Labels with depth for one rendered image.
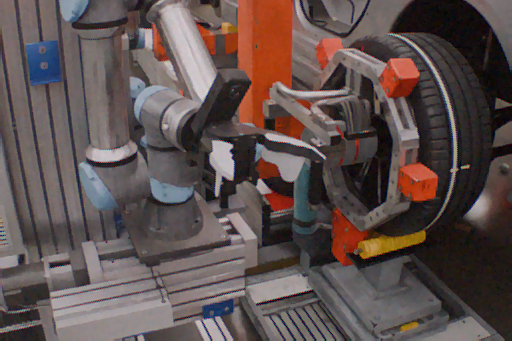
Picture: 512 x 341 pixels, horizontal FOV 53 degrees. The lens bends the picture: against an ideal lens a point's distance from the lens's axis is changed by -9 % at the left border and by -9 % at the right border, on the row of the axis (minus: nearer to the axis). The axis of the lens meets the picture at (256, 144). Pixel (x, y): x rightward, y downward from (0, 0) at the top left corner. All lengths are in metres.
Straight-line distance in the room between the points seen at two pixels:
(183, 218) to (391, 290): 1.05
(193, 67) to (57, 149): 0.48
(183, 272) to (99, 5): 0.68
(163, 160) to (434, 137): 0.84
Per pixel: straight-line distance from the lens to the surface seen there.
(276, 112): 1.76
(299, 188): 1.86
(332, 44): 1.86
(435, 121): 1.53
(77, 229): 1.47
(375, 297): 2.07
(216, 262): 1.39
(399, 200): 1.59
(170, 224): 1.29
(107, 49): 1.09
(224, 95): 0.75
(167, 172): 0.92
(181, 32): 1.06
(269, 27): 2.02
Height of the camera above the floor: 1.53
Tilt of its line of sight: 24 degrees down
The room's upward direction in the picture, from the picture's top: straight up
